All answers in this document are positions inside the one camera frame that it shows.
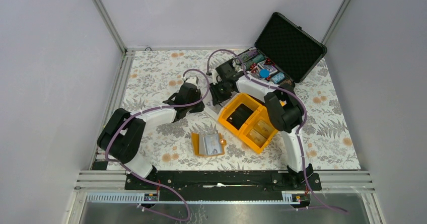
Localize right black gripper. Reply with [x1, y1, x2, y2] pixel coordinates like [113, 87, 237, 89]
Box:
[208, 80, 232, 107]

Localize clear plastic card bin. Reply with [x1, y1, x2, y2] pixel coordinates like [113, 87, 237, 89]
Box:
[204, 102, 223, 121]

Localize yellow divided plastic bin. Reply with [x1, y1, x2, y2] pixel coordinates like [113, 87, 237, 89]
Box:
[218, 93, 278, 154]

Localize orange card holder wallet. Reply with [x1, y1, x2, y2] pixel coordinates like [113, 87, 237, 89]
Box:
[191, 132, 227, 157]

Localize white VIP card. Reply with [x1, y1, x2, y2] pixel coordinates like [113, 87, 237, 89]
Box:
[204, 134, 224, 156]

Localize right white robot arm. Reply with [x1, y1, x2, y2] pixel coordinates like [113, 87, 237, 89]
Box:
[210, 63, 309, 190]

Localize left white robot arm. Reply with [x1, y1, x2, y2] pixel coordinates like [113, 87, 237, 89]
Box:
[97, 82, 209, 189]

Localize playing card deck box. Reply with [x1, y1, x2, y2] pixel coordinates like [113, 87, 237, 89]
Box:
[257, 62, 277, 76]

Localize black VIP card stack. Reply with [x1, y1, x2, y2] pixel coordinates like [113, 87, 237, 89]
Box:
[227, 104, 254, 130]

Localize blue round chip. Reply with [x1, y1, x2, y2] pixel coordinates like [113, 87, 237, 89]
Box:
[259, 69, 270, 79]

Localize black poker chip case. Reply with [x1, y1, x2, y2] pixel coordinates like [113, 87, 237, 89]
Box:
[230, 12, 328, 93]

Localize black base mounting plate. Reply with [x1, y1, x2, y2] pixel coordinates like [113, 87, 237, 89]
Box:
[124, 170, 322, 201]

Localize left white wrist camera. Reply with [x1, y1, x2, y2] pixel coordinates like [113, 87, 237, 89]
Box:
[184, 76, 199, 87]

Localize aluminium frame rail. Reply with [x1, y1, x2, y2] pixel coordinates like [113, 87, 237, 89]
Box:
[89, 48, 135, 170]

